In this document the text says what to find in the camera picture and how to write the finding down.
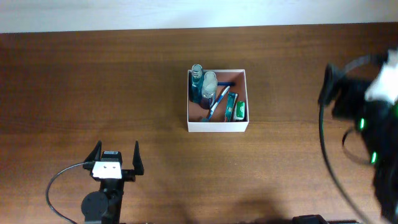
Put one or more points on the clear foaming soap pump bottle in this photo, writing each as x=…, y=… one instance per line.
x=208, y=91

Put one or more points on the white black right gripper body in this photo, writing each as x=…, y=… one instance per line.
x=349, y=104

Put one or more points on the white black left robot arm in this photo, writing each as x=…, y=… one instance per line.
x=104, y=205

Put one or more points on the blue disposable razor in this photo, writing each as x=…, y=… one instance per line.
x=226, y=84

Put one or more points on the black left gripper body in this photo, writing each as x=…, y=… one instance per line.
x=128, y=175

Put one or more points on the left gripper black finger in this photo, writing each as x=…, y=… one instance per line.
x=95, y=154
x=137, y=161

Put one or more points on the pink white open box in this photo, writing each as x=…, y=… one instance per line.
x=195, y=113

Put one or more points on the green white soap box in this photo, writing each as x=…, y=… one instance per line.
x=239, y=111

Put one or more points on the blue Listerine mouthwash bottle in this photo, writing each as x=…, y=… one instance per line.
x=196, y=83

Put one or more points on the green toothpaste tube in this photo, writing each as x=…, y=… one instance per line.
x=229, y=106

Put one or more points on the blue white toothbrush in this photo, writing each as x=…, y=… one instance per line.
x=213, y=108

